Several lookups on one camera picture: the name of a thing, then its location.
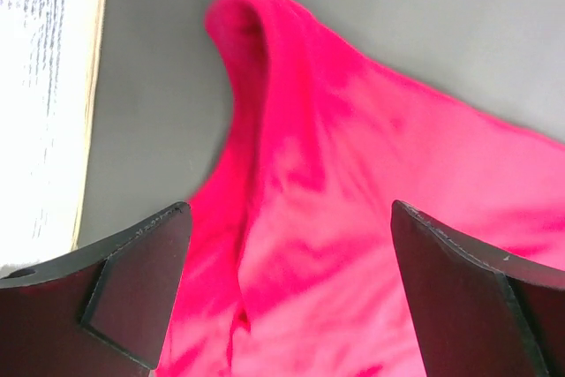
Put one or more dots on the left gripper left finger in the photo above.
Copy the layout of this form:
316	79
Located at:
101	310

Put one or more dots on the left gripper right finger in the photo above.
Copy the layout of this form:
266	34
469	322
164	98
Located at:
477	310

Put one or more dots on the pink red t-shirt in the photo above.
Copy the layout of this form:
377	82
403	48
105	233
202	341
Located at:
291	269

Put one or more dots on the translucent plastic tray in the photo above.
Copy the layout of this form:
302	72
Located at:
50	53

